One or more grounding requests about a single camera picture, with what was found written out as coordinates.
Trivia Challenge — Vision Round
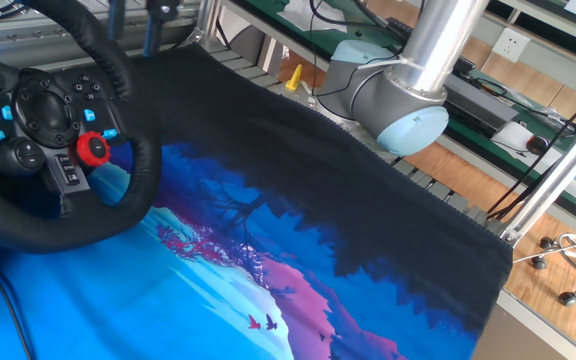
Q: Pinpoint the flat dark grey box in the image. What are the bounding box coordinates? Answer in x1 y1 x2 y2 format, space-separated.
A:
442 72 520 132

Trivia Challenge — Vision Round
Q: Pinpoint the thin black wheel cable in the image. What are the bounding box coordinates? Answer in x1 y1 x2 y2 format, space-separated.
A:
0 272 35 360

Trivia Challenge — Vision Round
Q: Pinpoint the white zip tie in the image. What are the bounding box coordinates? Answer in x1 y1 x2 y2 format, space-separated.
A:
360 56 412 72

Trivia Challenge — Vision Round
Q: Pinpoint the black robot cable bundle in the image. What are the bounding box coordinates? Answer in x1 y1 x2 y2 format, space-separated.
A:
307 0 424 99

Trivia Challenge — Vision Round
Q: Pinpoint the aluminium frame post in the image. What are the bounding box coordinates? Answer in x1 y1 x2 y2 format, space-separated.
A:
499 105 576 247
186 0 225 50

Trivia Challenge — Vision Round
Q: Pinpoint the crumpled white plastic bag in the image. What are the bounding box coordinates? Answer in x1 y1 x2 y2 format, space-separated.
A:
281 0 350 34

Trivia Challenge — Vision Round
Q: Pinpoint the white wall socket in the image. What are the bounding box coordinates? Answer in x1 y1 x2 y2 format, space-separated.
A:
491 26 532 64

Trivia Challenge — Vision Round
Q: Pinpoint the black leather steering wheel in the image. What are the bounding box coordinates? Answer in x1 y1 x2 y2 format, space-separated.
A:
0 0 164 255

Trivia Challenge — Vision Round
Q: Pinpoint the small yellow plastic piece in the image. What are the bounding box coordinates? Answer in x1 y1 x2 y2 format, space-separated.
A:
284 63 304 93

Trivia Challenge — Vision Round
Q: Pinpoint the black computer mouse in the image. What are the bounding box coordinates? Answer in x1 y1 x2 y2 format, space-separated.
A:
525 134 551 157

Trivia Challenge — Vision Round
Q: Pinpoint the black cable along frame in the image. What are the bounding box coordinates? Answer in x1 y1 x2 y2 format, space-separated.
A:
485 82 576 222

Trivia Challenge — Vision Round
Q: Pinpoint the chrome office chair base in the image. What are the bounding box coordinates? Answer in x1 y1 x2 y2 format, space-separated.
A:
512 232 576 308

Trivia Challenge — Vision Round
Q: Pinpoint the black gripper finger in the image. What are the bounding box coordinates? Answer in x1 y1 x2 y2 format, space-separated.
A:
107 0 121 42
141 0 182 58

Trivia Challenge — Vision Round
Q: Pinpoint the blue landscape printed cloth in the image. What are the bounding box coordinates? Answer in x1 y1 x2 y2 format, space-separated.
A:
0 42 515 360

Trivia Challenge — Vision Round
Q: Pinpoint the white paper sheet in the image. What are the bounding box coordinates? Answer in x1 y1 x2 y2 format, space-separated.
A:
489 121 565 169

